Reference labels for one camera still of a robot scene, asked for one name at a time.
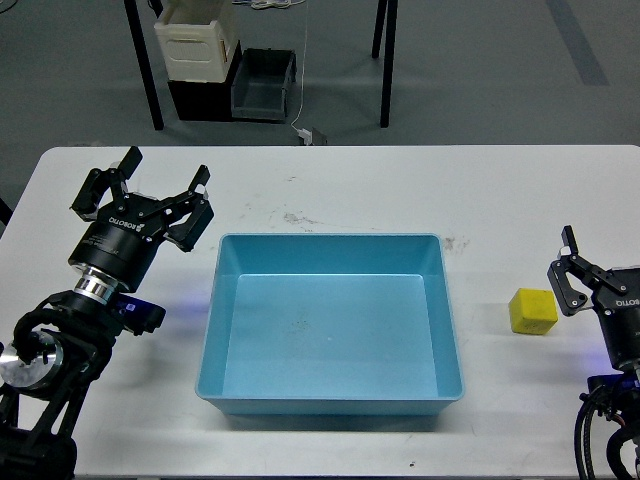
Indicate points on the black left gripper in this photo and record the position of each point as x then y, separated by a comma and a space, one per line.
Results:
123, 236

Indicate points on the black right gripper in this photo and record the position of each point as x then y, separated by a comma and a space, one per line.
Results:
618, 313

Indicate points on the yellow block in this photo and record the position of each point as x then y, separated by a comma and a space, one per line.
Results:
532, 311

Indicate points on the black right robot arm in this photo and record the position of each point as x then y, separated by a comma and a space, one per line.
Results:
614, 397

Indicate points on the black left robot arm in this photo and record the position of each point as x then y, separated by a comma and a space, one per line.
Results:
63, 345

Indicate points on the black box under crate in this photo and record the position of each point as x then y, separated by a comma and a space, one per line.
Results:
206, 101

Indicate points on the blue plastic box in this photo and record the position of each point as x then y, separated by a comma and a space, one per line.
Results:
330, 324

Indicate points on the grey open bin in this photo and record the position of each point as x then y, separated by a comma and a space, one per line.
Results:
261, 85

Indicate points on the white power adapter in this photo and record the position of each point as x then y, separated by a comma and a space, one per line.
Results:
311, 137

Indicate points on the cream plastic crate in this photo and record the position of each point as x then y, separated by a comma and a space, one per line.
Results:
198, 40

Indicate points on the black table leg left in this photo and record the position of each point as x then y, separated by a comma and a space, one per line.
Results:
137, 35

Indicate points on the black table leg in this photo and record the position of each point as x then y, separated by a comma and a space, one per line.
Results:
384, 37
137, 35

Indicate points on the black table leg right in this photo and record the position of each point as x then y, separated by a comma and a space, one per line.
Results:
384, 37

